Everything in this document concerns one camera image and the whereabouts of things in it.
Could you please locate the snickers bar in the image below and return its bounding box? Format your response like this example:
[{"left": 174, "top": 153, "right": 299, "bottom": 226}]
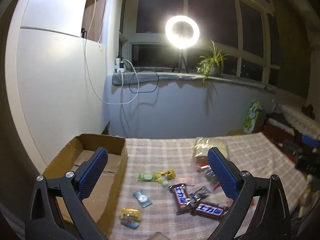
[
  {"left": 169, "top": 183, "right": 191, "bottom": 215},
  {"left": 191, "top": 202, "right": 229, "bottom": 220}
]

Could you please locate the black small candy wrapper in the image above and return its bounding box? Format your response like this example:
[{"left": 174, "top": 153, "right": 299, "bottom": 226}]
[{"left": 189, "top": 186, "right": 211, "bottom": 206}]

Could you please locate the yellow blue jelly cup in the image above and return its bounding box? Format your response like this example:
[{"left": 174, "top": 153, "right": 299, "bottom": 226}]
[{"left": 119, "top": 208, "right": 142, "bottom": 229}]

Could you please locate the dark dried fruit clear bag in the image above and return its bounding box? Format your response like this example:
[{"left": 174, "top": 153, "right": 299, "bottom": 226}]
[{"left": 196, "top": 163, "right": 220, "bottom": 190}]

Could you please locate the pink candy wrapper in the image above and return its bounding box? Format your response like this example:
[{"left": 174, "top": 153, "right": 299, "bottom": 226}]
[{"left": 175, "top": 177, "right": 195, "bottom": 186}]

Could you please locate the teal mint ring candy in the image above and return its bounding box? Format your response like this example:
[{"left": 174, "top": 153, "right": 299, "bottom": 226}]
[{"left": 133, "top": 189, "right": 152, "bottom": 208}]

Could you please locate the light green candy wrapper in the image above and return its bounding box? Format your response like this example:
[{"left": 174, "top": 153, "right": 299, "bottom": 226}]
[{"left": 138, "top": 172, "right": 157, "bottom": 182}]

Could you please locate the yellow candy wrapper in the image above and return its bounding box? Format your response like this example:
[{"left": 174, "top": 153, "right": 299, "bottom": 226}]
[{"left": 156, "top": 168, "right": 176, "bottom": 183}]

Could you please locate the brown cardboard box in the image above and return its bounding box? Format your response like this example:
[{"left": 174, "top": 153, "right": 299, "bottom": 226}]
[{"left": 43, "top": 134, "right": 128, "bottom": 236}]

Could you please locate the packaged sponge cake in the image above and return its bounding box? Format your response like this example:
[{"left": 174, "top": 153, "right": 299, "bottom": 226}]
[{"left": 191, "top": 137, "right": 229, "bottom": 164}]

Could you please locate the lace covered furniture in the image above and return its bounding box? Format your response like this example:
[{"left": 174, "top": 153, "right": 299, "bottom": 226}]
[{"left": 273, "top": 103, "right": 319, "bottom": 140}]

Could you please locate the plaid pink tablecloth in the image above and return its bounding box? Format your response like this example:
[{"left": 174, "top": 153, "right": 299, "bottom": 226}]
[{"left": 110, "top": 133, "right": 307, "bottom": 239}]

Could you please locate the green white snack bag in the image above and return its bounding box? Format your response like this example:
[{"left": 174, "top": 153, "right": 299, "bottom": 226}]
[{"left": 243, "top": 100, "right": 263, "bottom": 134}]

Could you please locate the white wardrobe cabinet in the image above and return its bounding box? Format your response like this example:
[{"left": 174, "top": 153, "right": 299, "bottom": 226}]
[{"left": 5, "top": 0, "right": 108, "bottom": 172}]

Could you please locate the grey windowsill cloth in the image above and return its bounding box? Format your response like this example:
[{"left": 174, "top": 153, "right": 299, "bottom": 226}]
[{"left": 111, "top": 71, "right": 277, "bottom": 93}]

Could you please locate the potted spider plant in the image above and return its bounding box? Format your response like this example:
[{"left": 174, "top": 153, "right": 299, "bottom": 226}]
[{"left": 197, "top": 40, "right": 229, "bottom": 84}]

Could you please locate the white power strip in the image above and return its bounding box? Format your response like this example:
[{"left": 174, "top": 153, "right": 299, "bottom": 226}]
[{"left": 114, "top": 57, "right": 126, "bottom": 73}]

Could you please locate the black power cable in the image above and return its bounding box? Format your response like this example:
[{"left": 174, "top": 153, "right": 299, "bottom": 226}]
[{"left": 128, "top": 65, "right": 160, "bottom": 94}]

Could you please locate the white charging cable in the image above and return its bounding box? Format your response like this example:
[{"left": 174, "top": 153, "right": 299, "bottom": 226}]
[{"left": 82, "top": 37, "right": 140, "bottom": 106}]

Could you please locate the ring light on tripod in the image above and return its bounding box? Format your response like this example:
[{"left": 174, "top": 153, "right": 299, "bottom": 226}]
[{"left": 165, "top": 15, "right": 200, "bottom": 73}]

